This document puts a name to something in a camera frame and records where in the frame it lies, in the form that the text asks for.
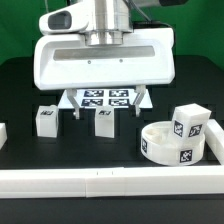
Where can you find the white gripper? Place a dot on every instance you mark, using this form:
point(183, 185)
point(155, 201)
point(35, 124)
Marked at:
point(83, 49)

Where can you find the white round stool seat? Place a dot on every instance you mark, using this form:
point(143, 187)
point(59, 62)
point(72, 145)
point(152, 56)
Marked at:
point(156, 146)

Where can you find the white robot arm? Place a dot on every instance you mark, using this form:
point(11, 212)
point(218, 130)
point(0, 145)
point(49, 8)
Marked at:
point(114, 6)

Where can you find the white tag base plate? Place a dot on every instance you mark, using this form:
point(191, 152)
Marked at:
point(118, 98)

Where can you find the white front fence rail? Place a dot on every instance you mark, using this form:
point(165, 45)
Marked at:
point(102, 182)

